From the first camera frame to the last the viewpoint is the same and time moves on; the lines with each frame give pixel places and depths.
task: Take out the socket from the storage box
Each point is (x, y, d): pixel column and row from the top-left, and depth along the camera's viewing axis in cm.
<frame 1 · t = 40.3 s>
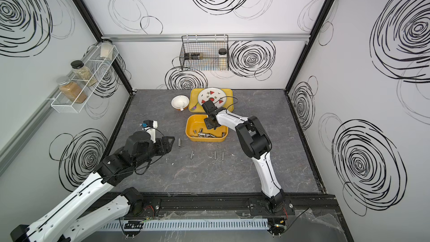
left hand: (169, 139, 73), fingers open
right hand: (212, 122, 102), fingers open
yellow plastic tray: (229, 103, 114), on the table
watermelon pattern ceramic plate: (217, 96, 118), point 2 cm above the table
yellow plastic storage box: (196, 130, 100), on the table
orange white bowl: (180, 102, 113), point 2 cm above the table
iridescent rainbow fork: (194, 107, 114), on the table
thin chrome socket left: (191, 154, 91), on the table
chrome socket slim angled: (223, 155, 91), on the table
chrome socket big central: (205, 135, 98), point 2 cm above the table

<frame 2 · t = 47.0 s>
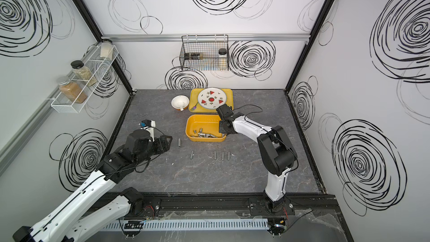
left hand: (167, 138, 74), fingers open
right hand: (226, 128, 95), fingers open
the named things where they were.

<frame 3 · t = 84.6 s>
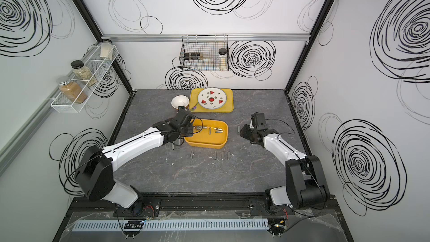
left hand: (189, 127, 87), fingers closed
right hand: (242, 131, 90), fingers open
yellow plastic storage box: (208, 134, 99), on the table
chrome socket long right: (218, 130, 101), on the table
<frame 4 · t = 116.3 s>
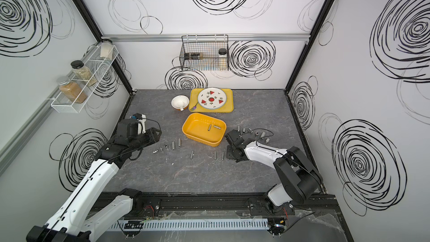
left hand: (157, 132, 78), fingers open
right hand: (231, 154, 90), fingers closed
yellow plastic storage box: (204, 129, 102), on the table
chrome socket long right: (217, 127, 101), point 2 cm above the table
